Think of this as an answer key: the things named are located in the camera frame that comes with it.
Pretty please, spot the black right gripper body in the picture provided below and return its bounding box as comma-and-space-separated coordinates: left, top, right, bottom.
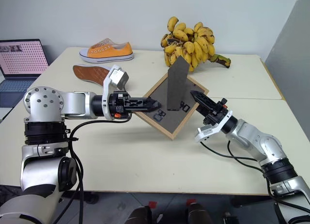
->
202, 97, 230, 127

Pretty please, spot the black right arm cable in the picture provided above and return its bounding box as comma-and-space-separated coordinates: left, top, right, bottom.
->
200, 139, 310, 224

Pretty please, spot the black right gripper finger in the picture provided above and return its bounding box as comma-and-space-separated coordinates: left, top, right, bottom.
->
195, 102, 211, 118
190, 90, 219, 110

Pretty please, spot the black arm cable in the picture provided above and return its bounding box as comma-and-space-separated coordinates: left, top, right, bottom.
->
58, 116, 133, 224
200, 139, 310, 224

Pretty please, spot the open laptop computer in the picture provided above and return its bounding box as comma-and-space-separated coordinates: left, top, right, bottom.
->
0, 38, 50, 121

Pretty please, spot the orange canvas sneaker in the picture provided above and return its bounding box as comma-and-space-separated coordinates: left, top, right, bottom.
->
78, 38, 135, 64

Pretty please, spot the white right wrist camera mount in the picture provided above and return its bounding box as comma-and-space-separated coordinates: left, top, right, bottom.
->
193, 109, 233, 144

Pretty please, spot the grey partition panel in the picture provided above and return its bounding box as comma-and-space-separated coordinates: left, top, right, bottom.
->
263, 0, 310, 163

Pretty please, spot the dark rounded shape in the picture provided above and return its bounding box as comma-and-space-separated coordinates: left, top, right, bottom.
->
186, 203, 214, 224
130, 205, 153, 224

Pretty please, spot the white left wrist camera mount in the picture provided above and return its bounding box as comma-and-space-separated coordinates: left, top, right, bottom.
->
101, 64, 130, 121

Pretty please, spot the bunch of yellow bananas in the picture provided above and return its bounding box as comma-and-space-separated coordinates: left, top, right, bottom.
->
160, 16, 232, 73

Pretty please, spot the sneaker with brown sole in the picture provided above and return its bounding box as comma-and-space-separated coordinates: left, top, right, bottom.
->
72, 64, 112, 87

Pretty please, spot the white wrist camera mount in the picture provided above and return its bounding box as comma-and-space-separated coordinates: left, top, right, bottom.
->
101, 64, 130, 121
193, 109, 233, 144

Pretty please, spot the wooden picture frame with stand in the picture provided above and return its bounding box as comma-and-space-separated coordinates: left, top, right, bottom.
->
134, 56, 210, 141

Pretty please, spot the black table caster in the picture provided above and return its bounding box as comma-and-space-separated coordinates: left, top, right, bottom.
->
83, 192, 100, 205

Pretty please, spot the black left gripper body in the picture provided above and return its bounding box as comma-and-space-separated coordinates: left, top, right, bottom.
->
109, 90, 133, 120

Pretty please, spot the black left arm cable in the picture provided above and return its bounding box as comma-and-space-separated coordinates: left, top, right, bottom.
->
58, 116, 133, 224

